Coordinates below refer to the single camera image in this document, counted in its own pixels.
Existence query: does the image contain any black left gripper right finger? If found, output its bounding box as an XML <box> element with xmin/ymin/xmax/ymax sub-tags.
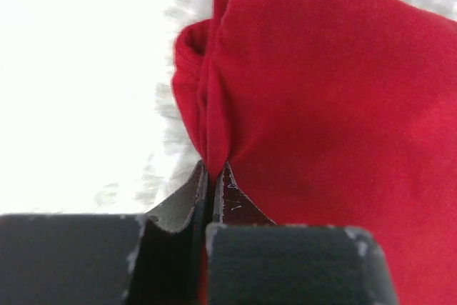
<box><xmin>206</xmin><ymin>166</ymin><xmax>398</xmax><ymax>305</ymax></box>

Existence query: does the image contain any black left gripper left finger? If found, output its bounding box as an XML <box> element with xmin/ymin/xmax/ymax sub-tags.
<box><xmin>1</xmin><ymin>164</ymin><xmax>208</xmax><ymax>304</ymax></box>

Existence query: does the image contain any red t shirt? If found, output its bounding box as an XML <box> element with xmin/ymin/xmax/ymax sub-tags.
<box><xmin>172</xmin><ymin>0</ymin><xmax>456</xmax><ymax>304</ymax></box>

